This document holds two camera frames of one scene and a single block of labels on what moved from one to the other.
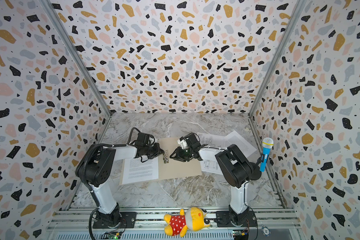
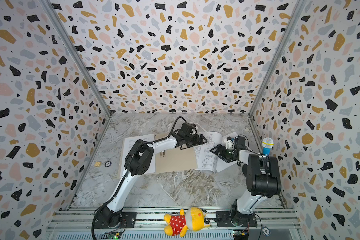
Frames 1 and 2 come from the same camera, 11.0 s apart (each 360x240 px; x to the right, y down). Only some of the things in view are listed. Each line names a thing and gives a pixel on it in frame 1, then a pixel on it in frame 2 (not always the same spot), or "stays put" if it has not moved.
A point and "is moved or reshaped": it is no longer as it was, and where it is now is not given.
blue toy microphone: x=267 y=143 stays put
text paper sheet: x=244 y=146 is moved or reshaped
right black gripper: x=183 y=153 → x=223 y=151
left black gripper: x=155 y=145 → x=200 y=138
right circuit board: x=240 y=234 stays put
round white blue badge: x=265 y=231 stays put
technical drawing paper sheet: x=212 y=141 stays put
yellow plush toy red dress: x=193 y=219 stays put
